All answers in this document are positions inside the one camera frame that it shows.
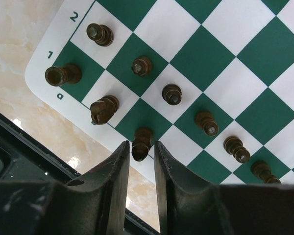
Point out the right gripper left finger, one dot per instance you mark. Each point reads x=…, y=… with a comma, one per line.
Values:
x=91, y=204

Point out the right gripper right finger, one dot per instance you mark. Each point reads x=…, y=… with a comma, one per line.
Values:
x=190, y=205

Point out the dark pawn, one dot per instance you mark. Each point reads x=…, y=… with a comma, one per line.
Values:
x=234, y=146
x=262, y=171
x=172, y=94
x=205, y=121
x=100, y=34
x=142, y=66

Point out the dark bishop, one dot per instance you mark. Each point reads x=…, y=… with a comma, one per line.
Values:
x=142, y=143

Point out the dark knight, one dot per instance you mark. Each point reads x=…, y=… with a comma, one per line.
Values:
x=103, y=109

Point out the dark rook corner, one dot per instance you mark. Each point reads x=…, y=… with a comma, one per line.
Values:
x=68, y=74

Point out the green white chess board mat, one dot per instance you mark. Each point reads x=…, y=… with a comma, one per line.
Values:
x=232, y=58

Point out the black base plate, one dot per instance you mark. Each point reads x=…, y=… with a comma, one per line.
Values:
x=22, y=158

